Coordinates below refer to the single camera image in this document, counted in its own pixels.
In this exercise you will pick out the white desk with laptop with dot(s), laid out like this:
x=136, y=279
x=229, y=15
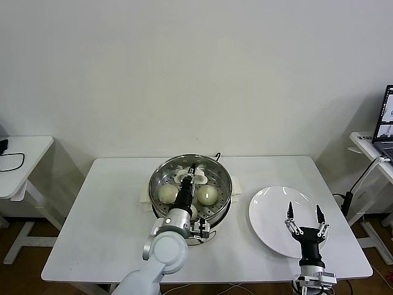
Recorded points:
x=365, y=144

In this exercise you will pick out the white side desk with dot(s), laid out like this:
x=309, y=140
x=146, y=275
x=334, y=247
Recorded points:
x=30, y=153

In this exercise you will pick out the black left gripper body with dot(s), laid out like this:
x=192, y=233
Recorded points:
x=185, y=196

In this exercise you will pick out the white steamed baozi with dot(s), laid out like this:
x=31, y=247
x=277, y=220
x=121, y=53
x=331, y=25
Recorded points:
x=194, y=212
x=167, y=195
x=207, y=195

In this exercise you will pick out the round glass pot lid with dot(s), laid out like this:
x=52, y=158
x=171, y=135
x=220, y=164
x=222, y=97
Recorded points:
x=215, y=178

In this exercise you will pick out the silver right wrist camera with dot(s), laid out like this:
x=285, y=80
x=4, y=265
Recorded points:
x=330, y=278

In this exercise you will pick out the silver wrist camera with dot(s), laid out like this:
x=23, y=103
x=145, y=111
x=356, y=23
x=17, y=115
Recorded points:
x=201, y=229
x=330, y=278

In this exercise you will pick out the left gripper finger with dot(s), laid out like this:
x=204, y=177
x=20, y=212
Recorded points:
x=188, y=178
x=193, y=172

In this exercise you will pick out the white electric cooker pot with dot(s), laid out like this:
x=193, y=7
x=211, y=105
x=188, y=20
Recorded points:
x=237, y=186

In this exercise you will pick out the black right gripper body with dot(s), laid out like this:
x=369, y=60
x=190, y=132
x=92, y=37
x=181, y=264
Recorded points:
x=311, y=246

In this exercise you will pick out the stainless steel steamer basket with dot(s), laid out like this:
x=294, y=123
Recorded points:
x=219, y=216

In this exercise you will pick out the white round plate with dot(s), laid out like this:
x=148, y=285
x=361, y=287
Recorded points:
x=264, y=215

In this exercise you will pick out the open dark laptop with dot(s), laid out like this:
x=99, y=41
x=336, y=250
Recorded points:
x=385, y=123

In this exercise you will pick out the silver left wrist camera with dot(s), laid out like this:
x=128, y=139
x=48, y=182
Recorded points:
x=201, y=229

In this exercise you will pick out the black power adapter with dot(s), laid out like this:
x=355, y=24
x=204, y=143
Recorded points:
x=3, y=144

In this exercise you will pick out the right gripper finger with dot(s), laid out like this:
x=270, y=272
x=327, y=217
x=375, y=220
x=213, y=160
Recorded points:
x=290, y=212
x=320, y=213

